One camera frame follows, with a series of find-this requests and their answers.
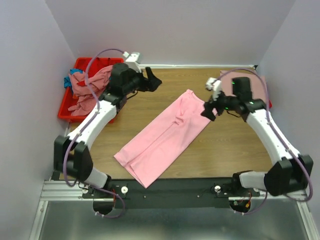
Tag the red shirt in bin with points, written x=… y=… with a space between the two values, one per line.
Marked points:
x=99 y=63

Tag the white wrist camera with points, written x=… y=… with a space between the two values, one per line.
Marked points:
x=214 y=85
x=133 y=60

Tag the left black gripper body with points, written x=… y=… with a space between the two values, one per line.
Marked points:
x=136 y=81

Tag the blue crumpled shirt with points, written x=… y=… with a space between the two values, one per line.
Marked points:
x=66 y=81

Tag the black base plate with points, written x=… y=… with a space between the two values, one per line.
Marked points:
x=171 y=193

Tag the red plastic bin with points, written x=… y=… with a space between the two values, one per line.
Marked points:
x=68 y=100

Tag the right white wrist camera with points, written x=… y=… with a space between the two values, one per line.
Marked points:
x=214 y=85

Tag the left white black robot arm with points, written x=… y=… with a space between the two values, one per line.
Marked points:
x=72 y=152

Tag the aluminium rail frame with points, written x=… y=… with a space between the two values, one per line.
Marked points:
x=204 y=223

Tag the folded dusty pink shirt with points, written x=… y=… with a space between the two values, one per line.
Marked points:
x=256 y=86

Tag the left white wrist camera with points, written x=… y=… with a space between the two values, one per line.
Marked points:
x=133 y=60

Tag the crumpled dusty pink shirt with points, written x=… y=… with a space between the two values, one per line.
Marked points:
x=86 y=102

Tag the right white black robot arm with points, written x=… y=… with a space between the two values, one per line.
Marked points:
x=290 y=169

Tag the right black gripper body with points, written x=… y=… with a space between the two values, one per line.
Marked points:
x=223 y=103

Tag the light pink t shirt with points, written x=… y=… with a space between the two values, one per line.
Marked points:
x=148 y=155

